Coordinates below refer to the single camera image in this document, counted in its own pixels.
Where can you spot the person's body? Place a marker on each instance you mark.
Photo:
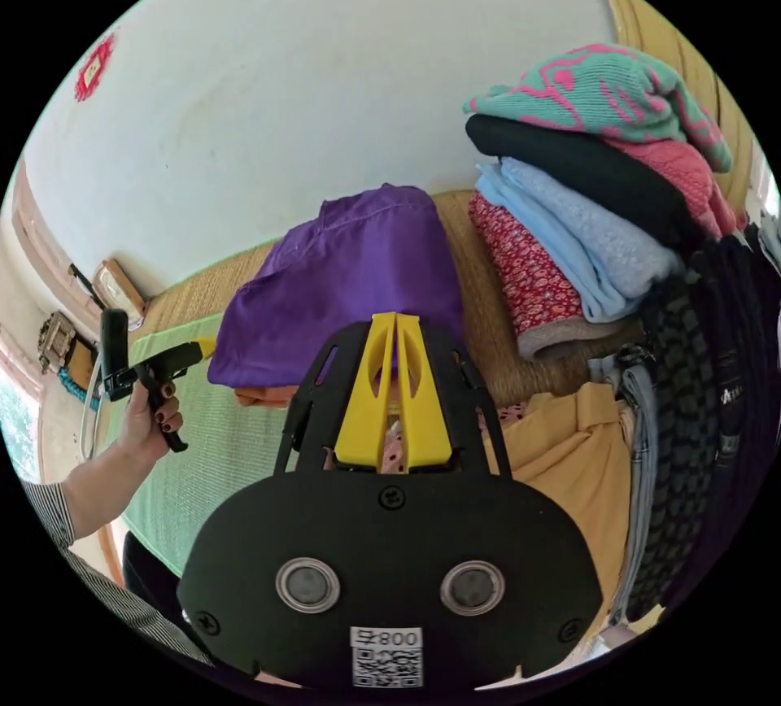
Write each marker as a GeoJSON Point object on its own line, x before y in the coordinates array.
{"type": "Point", "coordinates": [131, 608]}

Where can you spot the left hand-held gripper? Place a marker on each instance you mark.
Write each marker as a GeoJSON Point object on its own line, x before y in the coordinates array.
{"type": "Point", "coordinates": [148, 375]}

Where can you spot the red wall ornament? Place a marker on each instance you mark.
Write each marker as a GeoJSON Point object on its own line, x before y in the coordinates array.
{"type": "Point", "coordinates": [95, 69]}

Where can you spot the person's left forearm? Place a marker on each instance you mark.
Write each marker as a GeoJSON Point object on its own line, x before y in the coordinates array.
{"type": "Point", "coordinates": [91, 489]}

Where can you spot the orange garment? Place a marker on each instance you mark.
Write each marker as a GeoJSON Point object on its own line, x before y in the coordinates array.
{"type": "Point", "coordinates": [263, 395]}

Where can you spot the bed with woven mat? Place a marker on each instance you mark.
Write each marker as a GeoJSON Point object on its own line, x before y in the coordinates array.
{"type": "Point", "coordinates": [485, 315]}

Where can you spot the purple vest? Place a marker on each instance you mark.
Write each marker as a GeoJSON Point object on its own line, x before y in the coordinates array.
{"type": "Point", "coordinates": [342, 291]}

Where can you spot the window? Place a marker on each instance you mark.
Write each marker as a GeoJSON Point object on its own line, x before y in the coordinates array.
{"type": "Point", "coordinates": [17, 422]}

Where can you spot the person's left hand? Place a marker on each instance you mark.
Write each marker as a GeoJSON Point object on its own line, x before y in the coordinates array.
{"type": "Point", "coordinates": [145, 420]}

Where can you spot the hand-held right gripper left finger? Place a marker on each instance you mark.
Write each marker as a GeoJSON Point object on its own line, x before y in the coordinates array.
{"type": "Point", "coordinates": [361, 413]}

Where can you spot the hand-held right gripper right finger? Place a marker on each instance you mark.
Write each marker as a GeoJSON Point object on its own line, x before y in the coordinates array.
{"type": "Point", "coordinates": [427, 413]}

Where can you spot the pile of clothes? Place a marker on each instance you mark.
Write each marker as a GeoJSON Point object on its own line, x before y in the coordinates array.
{"type": "Point", "coordinates": [610, 242]}

